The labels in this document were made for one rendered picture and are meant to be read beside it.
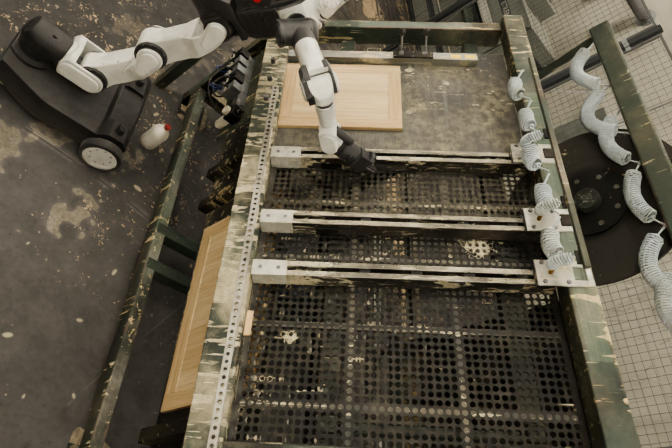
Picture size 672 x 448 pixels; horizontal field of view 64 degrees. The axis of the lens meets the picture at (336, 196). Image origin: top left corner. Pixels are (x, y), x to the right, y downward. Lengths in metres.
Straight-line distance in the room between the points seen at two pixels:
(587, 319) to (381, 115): 1.22
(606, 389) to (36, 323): 2.11
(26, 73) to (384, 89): 1.61
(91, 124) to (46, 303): 0.84
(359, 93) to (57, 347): 1.72
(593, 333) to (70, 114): 2.33
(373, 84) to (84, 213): 1.50
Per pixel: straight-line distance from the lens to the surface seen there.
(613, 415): 1.88
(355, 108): 2.54
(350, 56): 2.79
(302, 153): 2.29
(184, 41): 2.48
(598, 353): 1.94
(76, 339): 2.60
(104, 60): 2.75
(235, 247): 2.05
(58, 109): 2.76
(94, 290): 2.69
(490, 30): 3.05
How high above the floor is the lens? 2.28
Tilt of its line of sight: 32 degrees down
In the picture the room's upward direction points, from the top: 64 degrees clockwise
